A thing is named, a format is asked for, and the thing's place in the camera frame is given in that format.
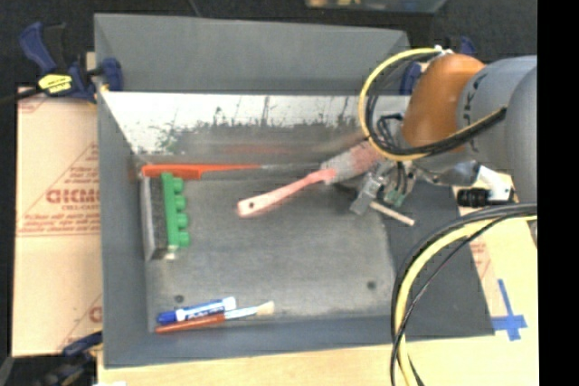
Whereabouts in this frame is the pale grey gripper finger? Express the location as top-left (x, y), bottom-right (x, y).
top-left (369, 200), bottom-right (416, 227)
top-left (348, 174), bottom-right (383, 216)

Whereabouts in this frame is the pink brush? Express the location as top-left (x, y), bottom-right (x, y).
top-left (236, 139), bottom-right (386, 220)

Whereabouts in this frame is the grey metal bin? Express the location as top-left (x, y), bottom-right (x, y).
top-left (92, 13), bottom-right (495, 369)

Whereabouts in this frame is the orange comb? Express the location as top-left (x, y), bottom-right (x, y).
top-left (141, 164), bottom-right (264, 181)

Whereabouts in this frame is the green toy building block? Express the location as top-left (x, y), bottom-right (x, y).
top-left (159, 172), bottom-right (193, 250)

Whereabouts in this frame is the blue and white marker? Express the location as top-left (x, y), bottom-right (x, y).
top-left (156, 296), bottom-right (238, 325)

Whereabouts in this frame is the brown cardboard board red print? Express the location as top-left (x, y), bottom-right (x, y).
top-left (11, 85), bottom-right (104, 358)

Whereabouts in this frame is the black cylinder on white bracket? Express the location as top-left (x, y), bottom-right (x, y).
top-left (456, 165), bottom-right (517, 208)

